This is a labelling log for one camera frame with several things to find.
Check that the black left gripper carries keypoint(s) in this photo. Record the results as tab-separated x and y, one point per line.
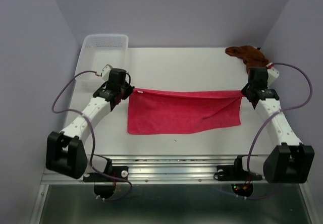
129	90

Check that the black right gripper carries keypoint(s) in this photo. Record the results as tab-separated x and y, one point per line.
244	90

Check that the pink microfiber towel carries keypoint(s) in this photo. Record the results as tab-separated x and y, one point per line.
152	112

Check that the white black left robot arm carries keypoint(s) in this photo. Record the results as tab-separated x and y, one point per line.
65	152

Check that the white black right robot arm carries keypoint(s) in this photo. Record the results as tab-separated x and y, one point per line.
290	160

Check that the brown crumpled towel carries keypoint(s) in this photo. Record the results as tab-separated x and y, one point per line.
250	56

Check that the white perforated plastic basket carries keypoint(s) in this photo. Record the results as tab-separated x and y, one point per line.
100	51

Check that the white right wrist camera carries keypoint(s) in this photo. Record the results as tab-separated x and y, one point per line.
273	75

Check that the aluminium mounting rail frame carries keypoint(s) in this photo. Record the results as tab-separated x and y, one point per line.
172	189

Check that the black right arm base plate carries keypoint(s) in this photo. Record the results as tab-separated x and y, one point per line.
234	173

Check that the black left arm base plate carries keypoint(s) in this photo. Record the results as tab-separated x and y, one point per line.
106	181

